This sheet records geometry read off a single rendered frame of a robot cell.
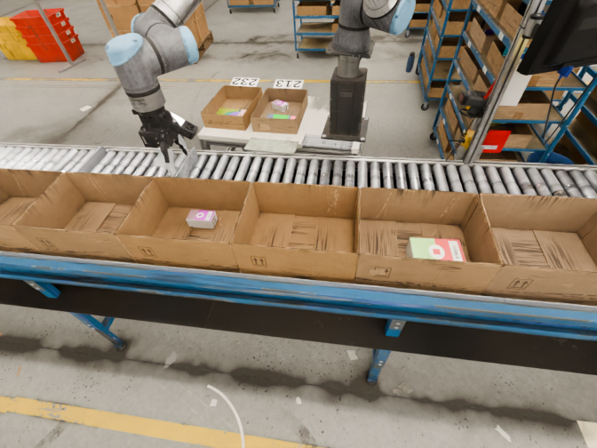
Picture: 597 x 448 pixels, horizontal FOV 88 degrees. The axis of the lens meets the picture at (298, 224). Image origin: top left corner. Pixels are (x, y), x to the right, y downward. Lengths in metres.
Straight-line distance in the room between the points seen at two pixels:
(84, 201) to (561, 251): 1.86
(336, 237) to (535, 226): 0.71
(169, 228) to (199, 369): 0.93
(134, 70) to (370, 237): 0.88
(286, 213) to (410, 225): 0.48
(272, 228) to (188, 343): 1.07
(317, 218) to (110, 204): 0.90
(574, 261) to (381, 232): 0.62
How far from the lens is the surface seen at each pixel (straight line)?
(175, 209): 1.39
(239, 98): 2.39
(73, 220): 1.59
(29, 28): 6.76
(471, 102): 1.69
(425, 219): 1.24
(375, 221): 1.22
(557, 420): 2.13
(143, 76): 0.94
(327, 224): 1.19
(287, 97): 2.27
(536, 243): 1.37
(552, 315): 1.18
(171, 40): 0.97
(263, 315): 1.30
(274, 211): 1.24
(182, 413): 1.94
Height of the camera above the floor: 1.79
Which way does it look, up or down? 48 degrees down
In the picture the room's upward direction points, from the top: 5 degrees counter-clockwise
